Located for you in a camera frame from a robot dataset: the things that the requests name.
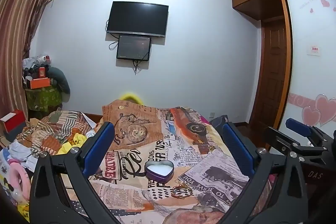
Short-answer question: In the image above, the white heart-print sliding door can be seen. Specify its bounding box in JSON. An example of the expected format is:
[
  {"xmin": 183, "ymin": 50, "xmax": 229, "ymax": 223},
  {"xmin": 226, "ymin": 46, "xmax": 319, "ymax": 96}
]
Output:
[{"xmin": 278, "ymin": 0, "xmax": 336, "ymax": 135}]

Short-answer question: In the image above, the grey plush cloth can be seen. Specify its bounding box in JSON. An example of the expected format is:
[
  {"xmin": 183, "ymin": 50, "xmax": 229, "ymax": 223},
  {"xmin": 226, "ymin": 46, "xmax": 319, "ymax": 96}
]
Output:
[{"xmin": 49, "ymin": 65, "xmax": 71, "ymax": 102}]

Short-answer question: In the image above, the pink fluffy ring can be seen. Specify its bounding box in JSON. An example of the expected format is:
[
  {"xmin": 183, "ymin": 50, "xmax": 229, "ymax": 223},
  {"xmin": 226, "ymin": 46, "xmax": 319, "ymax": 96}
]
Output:
[{"xmin": 7, "ymin": 168, "xmax": 29, "ymax": 201}]

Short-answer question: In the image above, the striped curtain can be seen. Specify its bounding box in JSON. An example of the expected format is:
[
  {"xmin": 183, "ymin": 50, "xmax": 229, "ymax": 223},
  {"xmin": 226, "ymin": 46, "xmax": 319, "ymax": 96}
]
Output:
[{"xmin": 0, "ymin": 0, "xmax": 59, "ymax": 122}]

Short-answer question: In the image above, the striped patchwork blanket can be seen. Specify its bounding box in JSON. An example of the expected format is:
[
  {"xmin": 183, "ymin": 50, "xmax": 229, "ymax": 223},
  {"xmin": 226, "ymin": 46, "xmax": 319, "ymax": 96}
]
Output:
[{"xmin": 16, "ymin": 110, "xmax": 95, "ymax": 156}]

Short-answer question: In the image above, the red box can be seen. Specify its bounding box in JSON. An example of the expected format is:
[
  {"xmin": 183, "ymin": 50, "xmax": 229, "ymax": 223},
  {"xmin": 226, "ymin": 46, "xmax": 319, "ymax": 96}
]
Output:
[{"xmin": 0, "ymin": 109, "xmax": 27, "ymax": 134}]

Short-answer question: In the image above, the orange box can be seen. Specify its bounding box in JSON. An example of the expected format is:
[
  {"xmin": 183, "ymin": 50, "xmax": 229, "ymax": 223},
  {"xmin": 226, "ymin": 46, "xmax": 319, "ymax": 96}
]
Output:
[{"xmin": 30, "ymin": 77, "xmax": 51, "ymax": 89}]

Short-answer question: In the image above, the small wall monitor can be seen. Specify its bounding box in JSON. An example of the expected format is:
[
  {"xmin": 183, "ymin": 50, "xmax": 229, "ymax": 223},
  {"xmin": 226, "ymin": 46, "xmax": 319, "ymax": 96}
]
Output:
[{"xmin": 116, "ymin": 35, "xmax": 152, "ymax": 61}]

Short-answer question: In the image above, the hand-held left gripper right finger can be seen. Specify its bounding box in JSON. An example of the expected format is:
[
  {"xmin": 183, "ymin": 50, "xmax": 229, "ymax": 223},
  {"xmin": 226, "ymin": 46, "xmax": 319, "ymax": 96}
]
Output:
[{"xmin": 214, "ymin": 122, "xmax": 309, "ymax": 224}]

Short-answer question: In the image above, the black monitor cable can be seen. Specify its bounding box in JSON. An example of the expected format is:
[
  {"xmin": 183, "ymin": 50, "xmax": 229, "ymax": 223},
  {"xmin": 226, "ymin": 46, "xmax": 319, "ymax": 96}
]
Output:
[{"xmin": 132, "ymin": 59, "xmax": 142, "ymax": 75}]

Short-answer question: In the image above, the purple heart-shaped tin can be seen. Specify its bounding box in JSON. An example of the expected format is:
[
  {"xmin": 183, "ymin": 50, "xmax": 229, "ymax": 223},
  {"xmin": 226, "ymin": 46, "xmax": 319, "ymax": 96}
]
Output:
[{"xmin": 144, "ymin": 160, "xmax": 175, "ymax": 184}]

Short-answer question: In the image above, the wall television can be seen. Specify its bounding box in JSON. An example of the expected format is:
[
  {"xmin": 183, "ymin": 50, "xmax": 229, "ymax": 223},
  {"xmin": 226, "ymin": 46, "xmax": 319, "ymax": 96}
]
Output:
[{"xmin": 106, "ymin": 1, "xmax": 169, "ymax": 38}]

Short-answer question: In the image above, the dark blue bag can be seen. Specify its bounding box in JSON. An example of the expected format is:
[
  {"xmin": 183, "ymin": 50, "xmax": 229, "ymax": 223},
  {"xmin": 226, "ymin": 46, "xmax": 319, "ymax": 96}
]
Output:
[{"xmin": 209, "ymin": 115, "xmax": 229, "ymax": 128}]

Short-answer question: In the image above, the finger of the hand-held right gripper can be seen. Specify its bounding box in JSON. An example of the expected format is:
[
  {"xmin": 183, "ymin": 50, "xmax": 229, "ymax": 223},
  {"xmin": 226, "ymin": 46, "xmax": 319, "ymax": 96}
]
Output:
[
  {"xmin": 264, "ymin": 126, "xmax": 327, "ymax": 161},
  {"xmin": 286, "ymin": 118, "xmax": 334, "ymax": 147}
]

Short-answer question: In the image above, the newspaper print blanket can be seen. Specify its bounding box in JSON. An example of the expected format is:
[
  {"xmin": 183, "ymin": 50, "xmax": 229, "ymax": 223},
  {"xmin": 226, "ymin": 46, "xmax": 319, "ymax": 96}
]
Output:
[{"xmin": 87, "ymin": 99, "xmax": 273, "ymax": 224}]

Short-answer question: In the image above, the yellow cloth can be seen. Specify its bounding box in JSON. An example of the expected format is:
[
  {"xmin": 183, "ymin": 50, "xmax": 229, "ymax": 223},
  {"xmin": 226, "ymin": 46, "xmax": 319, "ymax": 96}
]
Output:
[{"xmin": 56, "ymin": 133, "xmax": 87, "ymax": 155}]

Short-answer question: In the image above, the green patterned bag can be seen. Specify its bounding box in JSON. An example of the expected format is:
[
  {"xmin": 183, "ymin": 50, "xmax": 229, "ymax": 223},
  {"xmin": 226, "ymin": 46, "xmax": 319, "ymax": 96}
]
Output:
[{"xmin": 25, "ymin": 85, "xmax": 63, "ymax": 111}]

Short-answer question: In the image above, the red braided bracelet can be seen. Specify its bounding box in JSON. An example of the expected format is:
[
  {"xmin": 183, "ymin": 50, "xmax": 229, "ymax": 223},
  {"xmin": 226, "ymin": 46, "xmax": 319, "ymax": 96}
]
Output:
[{"xmin": 171, "ymin": 185, "xmax": 194, "ymax": 199}]

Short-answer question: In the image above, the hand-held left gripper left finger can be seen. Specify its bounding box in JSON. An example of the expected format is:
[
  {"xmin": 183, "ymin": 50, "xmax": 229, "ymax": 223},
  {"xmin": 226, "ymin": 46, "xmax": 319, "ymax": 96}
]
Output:
[{"xmin": 28, "ymin": 122, "xmax": 124, "ymax": 224}]

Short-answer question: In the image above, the yellow cushion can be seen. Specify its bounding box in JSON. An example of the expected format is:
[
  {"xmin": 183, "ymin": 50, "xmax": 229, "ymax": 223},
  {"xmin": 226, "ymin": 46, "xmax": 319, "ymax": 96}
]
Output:
[{"xmin": 119, "ymin": 93, "xmax": 143, "ymax": 104}]

